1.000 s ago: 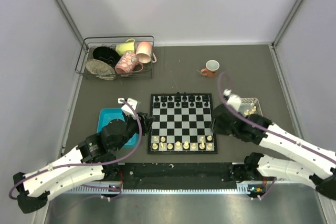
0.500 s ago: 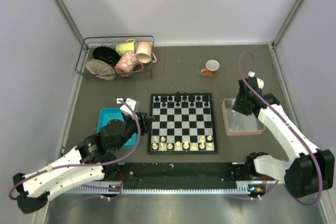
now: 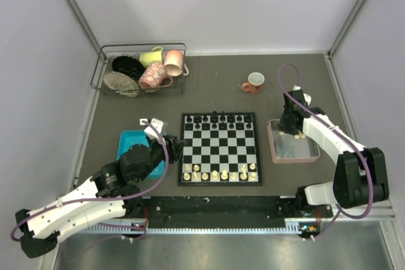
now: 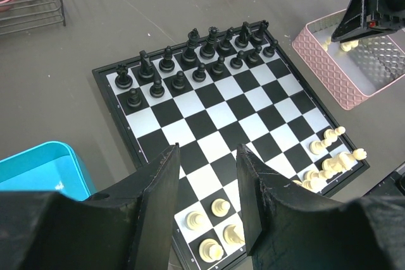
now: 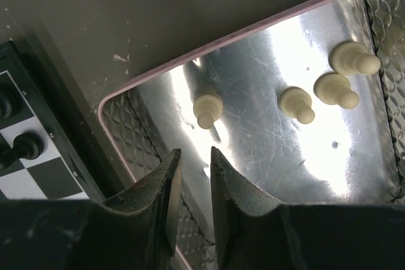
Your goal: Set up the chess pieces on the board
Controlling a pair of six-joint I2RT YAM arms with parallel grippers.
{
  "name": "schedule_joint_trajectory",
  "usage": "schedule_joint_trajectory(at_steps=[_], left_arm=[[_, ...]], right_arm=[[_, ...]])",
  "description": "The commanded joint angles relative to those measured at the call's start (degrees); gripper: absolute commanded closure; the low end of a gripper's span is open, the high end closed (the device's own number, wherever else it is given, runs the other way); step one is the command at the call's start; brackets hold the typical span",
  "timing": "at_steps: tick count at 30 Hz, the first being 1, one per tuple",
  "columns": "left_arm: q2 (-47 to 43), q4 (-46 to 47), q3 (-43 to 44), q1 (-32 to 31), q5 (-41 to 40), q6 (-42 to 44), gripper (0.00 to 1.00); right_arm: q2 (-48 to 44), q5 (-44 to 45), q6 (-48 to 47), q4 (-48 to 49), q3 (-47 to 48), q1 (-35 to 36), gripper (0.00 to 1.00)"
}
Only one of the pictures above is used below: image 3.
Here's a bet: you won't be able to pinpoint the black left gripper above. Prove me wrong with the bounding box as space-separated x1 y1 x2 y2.
136 135 187 183

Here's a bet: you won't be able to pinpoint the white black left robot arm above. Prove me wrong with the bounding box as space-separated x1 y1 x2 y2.
14 135 187 259

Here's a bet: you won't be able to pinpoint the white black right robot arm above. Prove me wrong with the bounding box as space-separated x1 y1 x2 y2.
278 89 389 217

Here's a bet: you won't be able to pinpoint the white pieces in tray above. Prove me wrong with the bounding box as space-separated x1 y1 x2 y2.
279 131 306 139

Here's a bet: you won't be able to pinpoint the black white chess board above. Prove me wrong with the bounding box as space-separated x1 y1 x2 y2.
178 124 263 186

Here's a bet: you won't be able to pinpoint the black chess pieces row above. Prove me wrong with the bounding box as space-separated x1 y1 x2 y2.
181 111 256 131

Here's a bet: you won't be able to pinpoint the pink metal tray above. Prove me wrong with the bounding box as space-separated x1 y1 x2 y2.
267 120 320 164

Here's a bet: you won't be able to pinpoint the blue plastic tray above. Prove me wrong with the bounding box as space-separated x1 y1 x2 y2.
116 130 166 179

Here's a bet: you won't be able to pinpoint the white queen piece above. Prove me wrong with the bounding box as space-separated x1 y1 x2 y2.
210 170 219 181

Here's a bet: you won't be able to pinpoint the orange ceramic mug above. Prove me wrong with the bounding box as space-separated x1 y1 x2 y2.
241 72 265 94

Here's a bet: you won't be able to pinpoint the white king piece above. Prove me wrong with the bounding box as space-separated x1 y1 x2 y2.
220 170 228 180

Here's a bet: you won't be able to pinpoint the pink floral ceramic mug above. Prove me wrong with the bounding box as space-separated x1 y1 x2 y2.
139 61 173 92

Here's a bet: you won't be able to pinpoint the speckled grey plate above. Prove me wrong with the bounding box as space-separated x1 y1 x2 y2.
103 71 140 97

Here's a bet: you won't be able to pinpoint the pink white ceramic mug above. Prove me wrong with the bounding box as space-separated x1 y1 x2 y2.
164 50 189 77

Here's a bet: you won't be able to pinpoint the black scalloped bowl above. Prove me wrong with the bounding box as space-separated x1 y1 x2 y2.
111 56 146 81

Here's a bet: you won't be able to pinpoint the yellow ceramic mug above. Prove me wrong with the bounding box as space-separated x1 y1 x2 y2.
139 46 165 68

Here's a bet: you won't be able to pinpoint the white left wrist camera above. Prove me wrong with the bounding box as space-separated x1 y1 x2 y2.
139 118 166 140

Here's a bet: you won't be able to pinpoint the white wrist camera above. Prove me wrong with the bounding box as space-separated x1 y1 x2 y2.
292 85 312 105
139 118 166 140

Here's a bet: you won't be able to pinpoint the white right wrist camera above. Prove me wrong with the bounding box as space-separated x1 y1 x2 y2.
292 85 312 105

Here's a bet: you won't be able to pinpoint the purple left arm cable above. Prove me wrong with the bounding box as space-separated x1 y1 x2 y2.
11 119 168 242

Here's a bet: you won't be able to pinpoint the black wire dish rack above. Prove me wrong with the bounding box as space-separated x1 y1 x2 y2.
90 42 187 97

